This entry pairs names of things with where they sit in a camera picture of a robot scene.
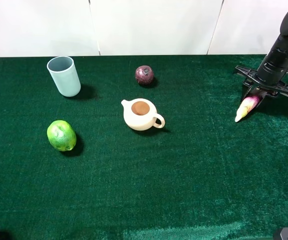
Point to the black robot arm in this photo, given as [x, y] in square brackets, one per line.
[277, 57]

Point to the green velvet table cloth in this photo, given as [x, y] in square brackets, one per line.
[202, 176]

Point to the purple eggplant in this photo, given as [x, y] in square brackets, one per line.
[247, 105]

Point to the dark purple round fruit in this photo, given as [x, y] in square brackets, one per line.
[144, 75]

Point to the light blue plastic cup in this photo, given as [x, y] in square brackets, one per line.
[64, 74]

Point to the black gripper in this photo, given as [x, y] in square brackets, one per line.
[271, 84]

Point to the cream ceramic teapot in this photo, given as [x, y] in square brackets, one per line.
[141, 114]

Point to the green lime fruit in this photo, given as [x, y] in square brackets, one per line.
[61, 135]

